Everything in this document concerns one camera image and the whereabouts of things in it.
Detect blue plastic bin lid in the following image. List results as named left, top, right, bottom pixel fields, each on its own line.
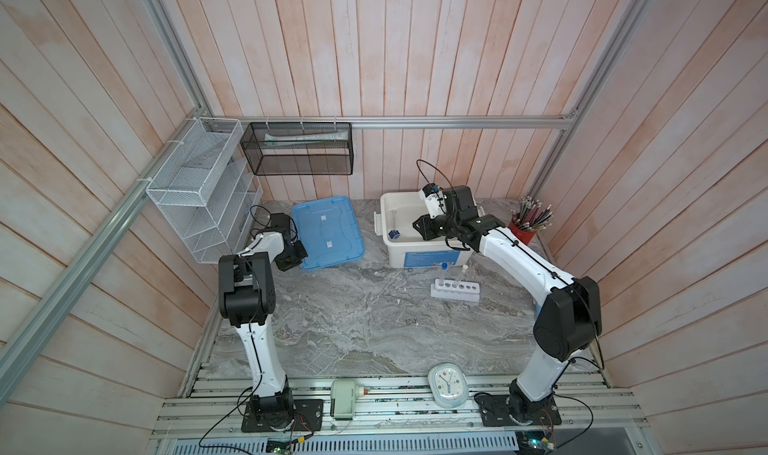
left=291, top=196, right=365, bottom=270

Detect white capped test tube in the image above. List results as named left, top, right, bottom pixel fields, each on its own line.
left=456, top=264, right=469, bottom=288

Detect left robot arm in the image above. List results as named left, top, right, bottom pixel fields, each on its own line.
left=218, top=212, right=307, bottom=420

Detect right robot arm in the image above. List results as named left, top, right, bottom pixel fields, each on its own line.
left=413, top=183, right=602, bottom=425

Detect white plastic storage bin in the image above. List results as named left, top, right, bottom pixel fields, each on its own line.
left=374, top=191, right=471, bottom=268

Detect white test tube rack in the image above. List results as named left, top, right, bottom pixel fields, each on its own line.
left=430, top=278, right=480, bottom=303

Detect red pencil cup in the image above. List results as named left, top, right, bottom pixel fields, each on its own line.
left=508, top=221, right=536, bottom=245

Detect bundle of pencils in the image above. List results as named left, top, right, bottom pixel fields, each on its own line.
left=512, top=196, right=552, bottom=232

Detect pale green timer device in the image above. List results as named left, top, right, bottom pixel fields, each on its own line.
left=330, top=379, right=368, bottom=420

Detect white analog clock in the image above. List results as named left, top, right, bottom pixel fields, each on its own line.
left=427, top=363, right=469, bottom=409

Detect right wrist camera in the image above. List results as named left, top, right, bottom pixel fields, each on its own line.
left=420, top=182, right=446, bottom=219

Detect black mesh wall basket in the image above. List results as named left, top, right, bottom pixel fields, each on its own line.
left=240, top=121, right=355, bottom=176

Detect white wire mesh shelf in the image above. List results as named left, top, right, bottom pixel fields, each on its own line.
left=146, top=117, right=262, bottom=264

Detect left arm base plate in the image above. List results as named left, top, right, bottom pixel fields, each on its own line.
left=241, top=397, right=324, bottom=433

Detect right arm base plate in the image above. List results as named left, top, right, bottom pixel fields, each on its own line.
left=473, top=392, right=562, bottom=427

